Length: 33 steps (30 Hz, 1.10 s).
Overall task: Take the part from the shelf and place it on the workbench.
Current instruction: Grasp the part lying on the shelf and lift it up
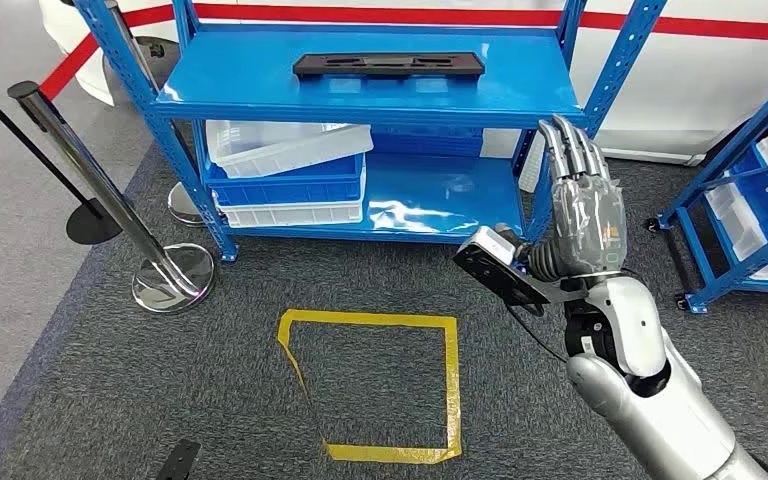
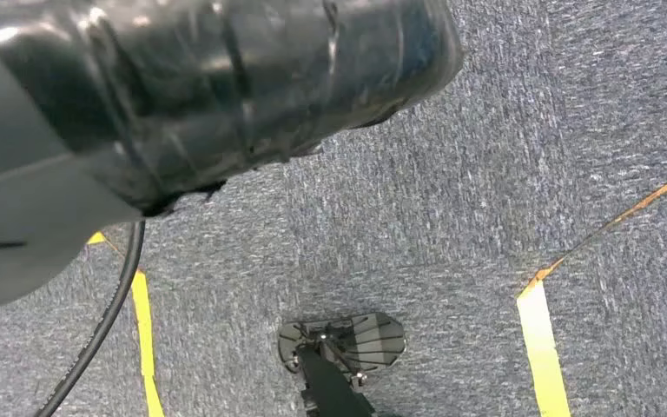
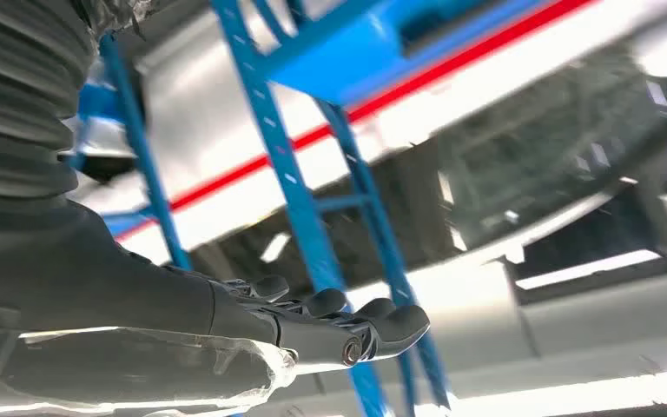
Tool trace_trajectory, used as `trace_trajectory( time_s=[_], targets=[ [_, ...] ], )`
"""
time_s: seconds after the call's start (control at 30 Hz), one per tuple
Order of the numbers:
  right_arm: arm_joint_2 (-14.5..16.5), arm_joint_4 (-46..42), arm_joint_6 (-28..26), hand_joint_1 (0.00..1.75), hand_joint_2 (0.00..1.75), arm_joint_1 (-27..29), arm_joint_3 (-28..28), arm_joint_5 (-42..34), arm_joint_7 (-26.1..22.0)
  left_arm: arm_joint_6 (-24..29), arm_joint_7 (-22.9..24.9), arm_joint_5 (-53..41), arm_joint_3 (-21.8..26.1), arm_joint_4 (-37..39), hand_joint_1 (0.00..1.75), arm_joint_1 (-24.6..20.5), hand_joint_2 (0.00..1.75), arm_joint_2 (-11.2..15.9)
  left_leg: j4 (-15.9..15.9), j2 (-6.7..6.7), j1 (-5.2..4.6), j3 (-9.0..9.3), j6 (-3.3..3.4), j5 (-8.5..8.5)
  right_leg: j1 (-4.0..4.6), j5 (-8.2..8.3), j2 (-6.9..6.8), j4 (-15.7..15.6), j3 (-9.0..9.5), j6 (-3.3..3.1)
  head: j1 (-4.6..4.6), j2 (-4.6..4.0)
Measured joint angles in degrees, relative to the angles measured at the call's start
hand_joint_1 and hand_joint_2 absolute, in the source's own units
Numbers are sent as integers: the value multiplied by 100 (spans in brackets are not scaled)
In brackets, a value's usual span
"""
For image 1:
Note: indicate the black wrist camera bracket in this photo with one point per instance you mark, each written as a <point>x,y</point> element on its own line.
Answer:
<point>496,278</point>

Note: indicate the white car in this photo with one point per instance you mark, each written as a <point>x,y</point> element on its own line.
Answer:
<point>675,93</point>

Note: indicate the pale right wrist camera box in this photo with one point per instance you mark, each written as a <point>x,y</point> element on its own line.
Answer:
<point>493,244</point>

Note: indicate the black plastic panel part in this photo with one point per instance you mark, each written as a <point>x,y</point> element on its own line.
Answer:
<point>384,66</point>

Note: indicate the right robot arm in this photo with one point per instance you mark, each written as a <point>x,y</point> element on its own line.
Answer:
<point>642,397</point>

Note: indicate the black perforated bracket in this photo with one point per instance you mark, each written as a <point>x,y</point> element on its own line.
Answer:
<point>178,462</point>

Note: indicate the black stanchion post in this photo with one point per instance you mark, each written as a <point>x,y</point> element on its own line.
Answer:
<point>92,225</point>

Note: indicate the blue metal shelf rack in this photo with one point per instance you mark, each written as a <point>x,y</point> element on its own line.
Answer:
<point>258,79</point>

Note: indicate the red barrier belt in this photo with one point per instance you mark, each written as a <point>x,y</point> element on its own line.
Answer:
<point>424,16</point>

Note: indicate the blue shelf rack on casters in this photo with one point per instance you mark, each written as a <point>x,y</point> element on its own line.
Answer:
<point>689,258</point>

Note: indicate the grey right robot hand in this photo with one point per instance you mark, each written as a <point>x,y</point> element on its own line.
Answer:
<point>589,225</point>

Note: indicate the chrome stanchion post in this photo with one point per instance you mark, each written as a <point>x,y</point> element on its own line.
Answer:
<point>92,169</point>
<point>180,206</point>

